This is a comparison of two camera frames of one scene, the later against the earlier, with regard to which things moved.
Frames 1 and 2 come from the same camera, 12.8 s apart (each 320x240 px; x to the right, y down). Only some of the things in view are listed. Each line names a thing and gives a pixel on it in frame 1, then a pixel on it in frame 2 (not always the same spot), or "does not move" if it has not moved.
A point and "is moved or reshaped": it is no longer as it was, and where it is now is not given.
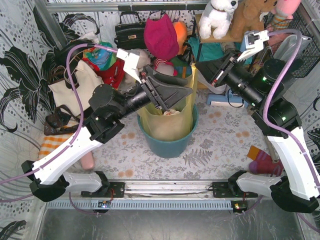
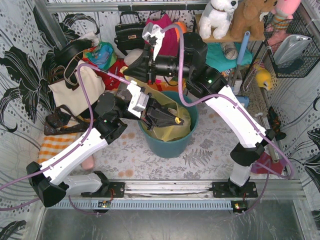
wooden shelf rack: [228, 39] does not move
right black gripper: [221, 75] → [150, 69]
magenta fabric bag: [161, 38] does not move
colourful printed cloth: [104, 58] does not move
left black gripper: [152, 89] → [145, 115]
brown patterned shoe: [62, 121] does not move
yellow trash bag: [173, 125] is moved or reshaped
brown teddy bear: [247, 17] does not move
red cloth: [113, 75] does not move
